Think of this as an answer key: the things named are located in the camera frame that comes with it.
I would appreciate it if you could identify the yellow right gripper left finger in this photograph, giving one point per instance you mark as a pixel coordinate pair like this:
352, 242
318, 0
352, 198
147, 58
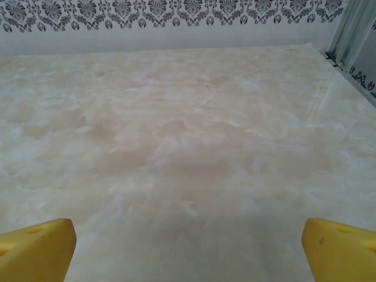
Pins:
38, 252

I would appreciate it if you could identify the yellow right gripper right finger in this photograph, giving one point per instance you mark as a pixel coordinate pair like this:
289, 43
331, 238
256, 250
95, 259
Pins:
340, 255

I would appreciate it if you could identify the aluminium frame corner post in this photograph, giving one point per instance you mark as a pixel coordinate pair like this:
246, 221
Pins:
352, 26

